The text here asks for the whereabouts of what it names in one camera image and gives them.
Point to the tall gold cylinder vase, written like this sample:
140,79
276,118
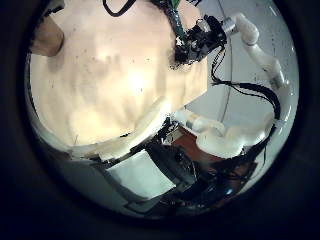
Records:
48,38

